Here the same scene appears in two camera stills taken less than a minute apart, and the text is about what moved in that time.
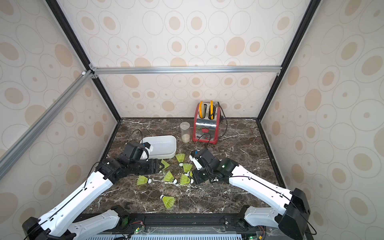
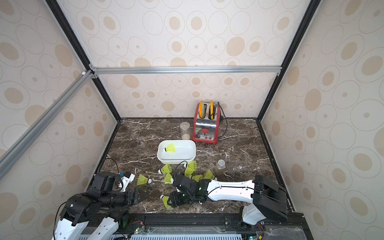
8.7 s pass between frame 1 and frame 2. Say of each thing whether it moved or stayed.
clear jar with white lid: stayed
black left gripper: moved
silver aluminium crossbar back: stayed
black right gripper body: moved
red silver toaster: stayed
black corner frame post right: stayed
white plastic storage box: moved
